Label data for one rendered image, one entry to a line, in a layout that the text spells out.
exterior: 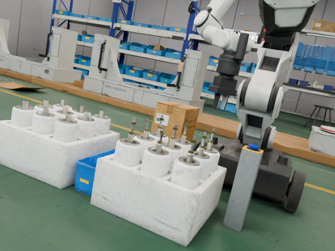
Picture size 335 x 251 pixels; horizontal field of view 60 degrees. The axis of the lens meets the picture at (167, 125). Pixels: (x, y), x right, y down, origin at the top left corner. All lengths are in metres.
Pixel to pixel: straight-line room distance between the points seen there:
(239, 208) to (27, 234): 0.71
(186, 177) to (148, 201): 0.15
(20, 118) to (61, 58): 2.97
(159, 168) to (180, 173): 0.08
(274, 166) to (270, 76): 0.42
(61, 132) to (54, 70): 3.05
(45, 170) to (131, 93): 2.33
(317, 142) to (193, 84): 1.35
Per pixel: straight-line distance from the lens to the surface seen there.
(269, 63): 1.58
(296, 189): 1.45
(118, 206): 1.08
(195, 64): 3.22
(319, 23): 6.83
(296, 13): 1.54
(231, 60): 1.14
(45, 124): 1.30
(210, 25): 1.35
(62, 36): 4.28
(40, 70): 4.40
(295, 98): 9.32
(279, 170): 1.46
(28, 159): 1.33
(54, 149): 1.22
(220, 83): 1.14
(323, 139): 3.01
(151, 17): 10.84
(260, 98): 1.38
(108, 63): 3.88
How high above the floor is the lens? 0.53
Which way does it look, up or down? 10 degrees down
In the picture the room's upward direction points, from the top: 12 degrees clockwise
